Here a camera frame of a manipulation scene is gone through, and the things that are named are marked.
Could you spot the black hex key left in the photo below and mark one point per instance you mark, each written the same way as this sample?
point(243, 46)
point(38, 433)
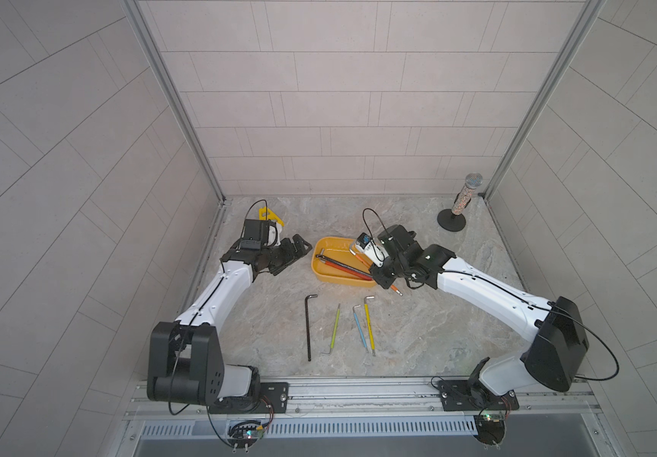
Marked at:
point(308, 323)

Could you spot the left circuit board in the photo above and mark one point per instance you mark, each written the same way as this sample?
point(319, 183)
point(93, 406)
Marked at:
point(244, 435)

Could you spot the right circuit board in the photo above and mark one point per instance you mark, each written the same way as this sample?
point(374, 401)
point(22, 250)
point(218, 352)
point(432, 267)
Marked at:
point(490, 430)

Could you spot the red hex key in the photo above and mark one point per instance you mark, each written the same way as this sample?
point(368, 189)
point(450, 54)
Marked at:
point(345, 268)

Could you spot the orange hex key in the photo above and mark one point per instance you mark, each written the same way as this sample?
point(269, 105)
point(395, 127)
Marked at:
point(373, 271)

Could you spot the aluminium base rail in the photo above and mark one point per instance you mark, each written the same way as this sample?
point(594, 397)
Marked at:
point(334, 397)

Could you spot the yellow triangular plastic stand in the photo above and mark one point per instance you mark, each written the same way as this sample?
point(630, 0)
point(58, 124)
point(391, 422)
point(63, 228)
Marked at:
point(269, 218)

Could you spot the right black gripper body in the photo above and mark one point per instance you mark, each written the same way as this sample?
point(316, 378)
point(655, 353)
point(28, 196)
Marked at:
point(393, 267)

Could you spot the yellow plastic storage box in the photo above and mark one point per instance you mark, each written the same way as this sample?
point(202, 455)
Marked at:
point(337, 248)

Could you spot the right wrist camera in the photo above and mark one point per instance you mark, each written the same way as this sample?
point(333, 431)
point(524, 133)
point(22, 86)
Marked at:
point(371, 249)

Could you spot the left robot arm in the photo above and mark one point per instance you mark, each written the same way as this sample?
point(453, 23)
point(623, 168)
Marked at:
point(186, 364)

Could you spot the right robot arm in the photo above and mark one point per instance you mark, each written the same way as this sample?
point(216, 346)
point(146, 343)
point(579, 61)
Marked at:
point(558, 340)

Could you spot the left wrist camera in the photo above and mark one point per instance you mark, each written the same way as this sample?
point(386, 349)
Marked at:
point(259, 234)

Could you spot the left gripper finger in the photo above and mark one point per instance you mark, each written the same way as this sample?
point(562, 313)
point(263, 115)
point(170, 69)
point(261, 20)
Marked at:
point(284, 257)
point(300, 245)

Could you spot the circuit board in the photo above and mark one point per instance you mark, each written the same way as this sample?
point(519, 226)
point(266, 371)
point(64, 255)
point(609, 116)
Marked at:
point(490, 430)
point(244, 435)

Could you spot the green hex key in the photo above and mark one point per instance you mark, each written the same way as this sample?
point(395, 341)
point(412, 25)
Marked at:
point(334, 330)

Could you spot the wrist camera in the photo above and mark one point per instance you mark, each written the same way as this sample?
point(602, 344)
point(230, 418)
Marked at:
point(259, 234)
point(371, 249)

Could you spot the blue hex key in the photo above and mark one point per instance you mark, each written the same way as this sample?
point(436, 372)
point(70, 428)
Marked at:
point(358, 323)

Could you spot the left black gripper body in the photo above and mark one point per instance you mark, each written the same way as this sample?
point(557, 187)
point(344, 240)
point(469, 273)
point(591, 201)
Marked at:
point(274, 256)

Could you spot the long black hex key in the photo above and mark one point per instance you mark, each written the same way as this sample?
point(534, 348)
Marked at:
point(324, 257)

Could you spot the yellow hex key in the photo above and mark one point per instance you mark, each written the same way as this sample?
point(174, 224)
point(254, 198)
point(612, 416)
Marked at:
point(367, 300)

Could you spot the glitter microphone on stand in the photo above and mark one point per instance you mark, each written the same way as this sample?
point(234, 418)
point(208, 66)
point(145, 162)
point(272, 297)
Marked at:
point(453, 219)

